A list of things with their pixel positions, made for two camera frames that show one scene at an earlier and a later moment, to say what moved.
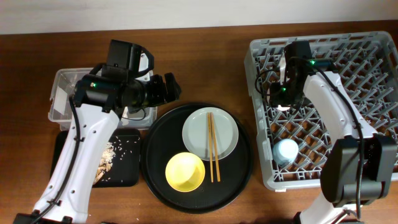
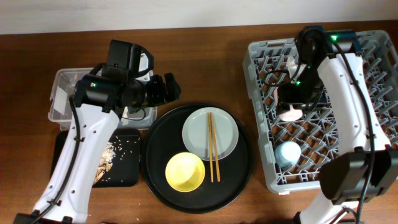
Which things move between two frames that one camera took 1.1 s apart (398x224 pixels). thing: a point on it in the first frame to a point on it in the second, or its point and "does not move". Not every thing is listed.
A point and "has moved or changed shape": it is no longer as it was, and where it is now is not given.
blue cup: [285, 151] has moved or changed shape
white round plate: [194, 132] does not move
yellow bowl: [185, 172] does not move
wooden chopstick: [215, 147] does not move
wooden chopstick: [210, 147] does not move
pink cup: [282, 108] has moved or changed shape
